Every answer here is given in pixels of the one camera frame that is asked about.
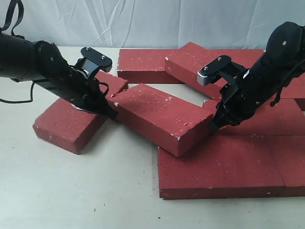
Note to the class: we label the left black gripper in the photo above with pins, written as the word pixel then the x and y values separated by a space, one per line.
pixel 77 86

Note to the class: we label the right second row red brick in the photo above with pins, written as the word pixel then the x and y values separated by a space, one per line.
pixel 295 90

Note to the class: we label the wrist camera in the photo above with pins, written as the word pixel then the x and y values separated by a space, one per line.
pixel 92 61
pixel 221 67

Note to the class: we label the third row red brick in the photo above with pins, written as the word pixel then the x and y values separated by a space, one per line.
pixel 285 118

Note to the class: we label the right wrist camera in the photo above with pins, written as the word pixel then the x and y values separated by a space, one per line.
pixel 221 67

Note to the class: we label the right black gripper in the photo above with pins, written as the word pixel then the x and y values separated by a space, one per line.
pixel 241 100

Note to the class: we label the pale blue backdrop cloth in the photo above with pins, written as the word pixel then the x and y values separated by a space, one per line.
pixel 157 23

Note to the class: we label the front large red brick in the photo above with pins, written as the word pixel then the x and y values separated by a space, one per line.
pixel 221 166

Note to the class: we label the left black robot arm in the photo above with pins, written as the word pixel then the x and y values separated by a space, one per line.
pixel 42 64

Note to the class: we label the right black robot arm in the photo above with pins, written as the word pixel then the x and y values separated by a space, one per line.
pixel 284 56

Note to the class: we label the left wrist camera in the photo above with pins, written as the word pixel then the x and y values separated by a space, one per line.
pixel 92 61

